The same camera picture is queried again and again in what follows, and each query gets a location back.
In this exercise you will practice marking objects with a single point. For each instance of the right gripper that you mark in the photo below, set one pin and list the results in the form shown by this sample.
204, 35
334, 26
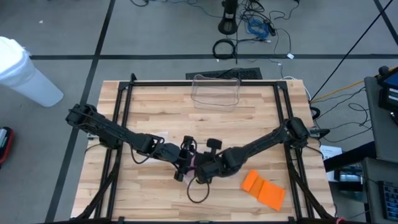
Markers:
217, 166

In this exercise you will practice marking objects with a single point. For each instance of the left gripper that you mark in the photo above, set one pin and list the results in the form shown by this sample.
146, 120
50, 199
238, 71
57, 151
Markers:
174, 154

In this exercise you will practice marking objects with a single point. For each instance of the pink elastic bandage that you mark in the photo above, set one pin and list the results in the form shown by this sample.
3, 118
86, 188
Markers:
192, 163

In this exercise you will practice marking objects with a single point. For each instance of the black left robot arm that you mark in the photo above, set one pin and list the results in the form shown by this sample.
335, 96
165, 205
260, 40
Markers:
109, 132

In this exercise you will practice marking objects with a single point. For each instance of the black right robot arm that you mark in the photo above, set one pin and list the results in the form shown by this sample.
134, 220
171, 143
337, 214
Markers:
264, 141

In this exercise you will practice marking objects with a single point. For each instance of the orange elastic bandage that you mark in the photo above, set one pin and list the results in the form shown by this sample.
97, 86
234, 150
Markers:
267, 193

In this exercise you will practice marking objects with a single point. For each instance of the clear plastic bin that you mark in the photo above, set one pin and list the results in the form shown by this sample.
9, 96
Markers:
214, 93

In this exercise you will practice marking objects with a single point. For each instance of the black keyboard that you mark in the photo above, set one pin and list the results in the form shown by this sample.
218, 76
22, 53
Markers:
248, 74

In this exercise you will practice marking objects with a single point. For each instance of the white paper sheet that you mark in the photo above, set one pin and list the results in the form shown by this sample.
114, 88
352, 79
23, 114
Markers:
331, 152

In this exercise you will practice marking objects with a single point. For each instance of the black floor stand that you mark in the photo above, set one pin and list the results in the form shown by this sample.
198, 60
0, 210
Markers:
228, 25

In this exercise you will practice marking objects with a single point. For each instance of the black power strip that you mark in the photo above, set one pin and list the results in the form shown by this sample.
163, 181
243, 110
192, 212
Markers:
270, 29

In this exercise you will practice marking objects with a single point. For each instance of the grey desk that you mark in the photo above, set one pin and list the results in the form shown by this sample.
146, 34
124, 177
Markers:
379, 130

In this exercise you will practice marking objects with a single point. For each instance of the red and black case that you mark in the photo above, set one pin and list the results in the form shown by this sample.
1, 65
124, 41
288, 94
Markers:
7, 146

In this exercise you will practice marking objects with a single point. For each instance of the white trash bin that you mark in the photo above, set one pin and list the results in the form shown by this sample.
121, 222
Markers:
25, 77

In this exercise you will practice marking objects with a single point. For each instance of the black keypad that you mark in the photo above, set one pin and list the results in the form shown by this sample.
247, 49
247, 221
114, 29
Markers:
391, 199

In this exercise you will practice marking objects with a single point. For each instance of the black monitor device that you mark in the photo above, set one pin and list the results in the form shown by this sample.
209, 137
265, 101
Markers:
388, 93

